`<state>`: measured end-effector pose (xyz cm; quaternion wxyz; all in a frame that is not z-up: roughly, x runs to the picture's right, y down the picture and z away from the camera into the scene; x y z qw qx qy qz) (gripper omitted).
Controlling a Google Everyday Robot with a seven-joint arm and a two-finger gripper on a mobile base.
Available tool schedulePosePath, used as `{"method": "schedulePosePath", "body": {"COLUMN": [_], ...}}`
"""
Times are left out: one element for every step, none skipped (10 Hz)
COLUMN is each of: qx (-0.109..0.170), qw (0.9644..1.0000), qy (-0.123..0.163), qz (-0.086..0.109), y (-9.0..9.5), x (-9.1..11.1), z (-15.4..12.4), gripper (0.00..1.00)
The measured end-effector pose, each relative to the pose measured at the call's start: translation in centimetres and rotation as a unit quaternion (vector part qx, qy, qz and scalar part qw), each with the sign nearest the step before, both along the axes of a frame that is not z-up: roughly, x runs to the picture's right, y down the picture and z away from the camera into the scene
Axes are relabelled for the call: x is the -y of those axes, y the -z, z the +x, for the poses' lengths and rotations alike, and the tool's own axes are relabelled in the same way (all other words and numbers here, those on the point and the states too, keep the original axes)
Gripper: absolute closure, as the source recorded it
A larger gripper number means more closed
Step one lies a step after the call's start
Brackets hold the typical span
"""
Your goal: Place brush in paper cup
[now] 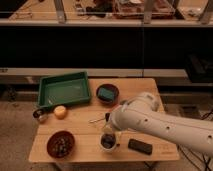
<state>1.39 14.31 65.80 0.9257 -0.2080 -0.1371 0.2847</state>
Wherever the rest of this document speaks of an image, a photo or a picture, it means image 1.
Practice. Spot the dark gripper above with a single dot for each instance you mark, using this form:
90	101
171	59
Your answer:
107	130

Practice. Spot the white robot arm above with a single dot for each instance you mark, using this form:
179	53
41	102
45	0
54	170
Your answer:
141	114

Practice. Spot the small metal measuring cup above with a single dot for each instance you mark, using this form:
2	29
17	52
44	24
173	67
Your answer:
40	115

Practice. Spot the black rectangular block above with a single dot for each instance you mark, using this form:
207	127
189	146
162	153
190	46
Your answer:
140	146

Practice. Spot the wooden table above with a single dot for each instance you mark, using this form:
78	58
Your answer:
87	135

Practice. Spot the dark brown bowl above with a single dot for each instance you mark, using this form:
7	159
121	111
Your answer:
60	144

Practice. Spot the dark bowl with sponge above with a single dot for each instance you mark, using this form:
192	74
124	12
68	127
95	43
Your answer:
112	88

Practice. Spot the teal sponge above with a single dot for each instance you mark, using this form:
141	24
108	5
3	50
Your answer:
105	94

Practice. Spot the green plastic tray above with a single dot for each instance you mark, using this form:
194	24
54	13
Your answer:
68	89

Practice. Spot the brush with metal handle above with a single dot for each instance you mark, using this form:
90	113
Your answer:
106	118

